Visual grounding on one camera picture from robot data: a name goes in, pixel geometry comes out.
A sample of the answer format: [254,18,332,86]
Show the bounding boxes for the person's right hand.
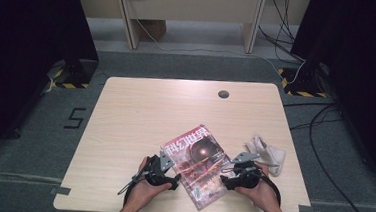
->
[233,160,285,212]

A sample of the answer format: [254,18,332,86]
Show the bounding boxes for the grey tape piece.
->
[48,186,72,198]
[297,204,324,212]

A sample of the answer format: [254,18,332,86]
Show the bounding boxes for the long black floor cable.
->
[303,101,376,212]

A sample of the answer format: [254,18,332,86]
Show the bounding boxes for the bundle of black cables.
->
[255,0,311,63]

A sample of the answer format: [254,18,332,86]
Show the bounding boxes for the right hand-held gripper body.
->
[228,150,265,193]

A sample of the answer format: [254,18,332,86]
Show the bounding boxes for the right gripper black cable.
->
[257,171,285,208]

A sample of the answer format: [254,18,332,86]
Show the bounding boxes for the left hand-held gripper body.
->
[142,148,177,188]

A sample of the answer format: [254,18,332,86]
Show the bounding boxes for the person's left hand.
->
[123,154,175,212]

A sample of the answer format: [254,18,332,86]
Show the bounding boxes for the beige cloth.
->
[242,133,289,178]

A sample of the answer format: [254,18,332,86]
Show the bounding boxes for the stand base with hazard tape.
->
[46,55,99,92]
[275,66,330,100]

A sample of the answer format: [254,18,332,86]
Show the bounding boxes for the grey round cable grommet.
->
[217,89,231,101]

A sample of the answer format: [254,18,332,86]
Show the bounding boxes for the long white cable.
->
[119,0,312,87]

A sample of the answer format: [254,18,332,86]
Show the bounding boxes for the short black floor cable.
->
[281,98,345,135]

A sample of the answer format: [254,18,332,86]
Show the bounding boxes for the red glossy magazine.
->
[156,120,240,212]

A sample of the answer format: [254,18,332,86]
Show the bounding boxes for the beige wooden desk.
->
[68,0,313,63]

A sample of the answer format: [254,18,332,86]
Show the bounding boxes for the brown cardboard box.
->
[135,17,168,42]

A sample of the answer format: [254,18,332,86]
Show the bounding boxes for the black curtain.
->
[0,0,103,182]
[280,0,376,195]

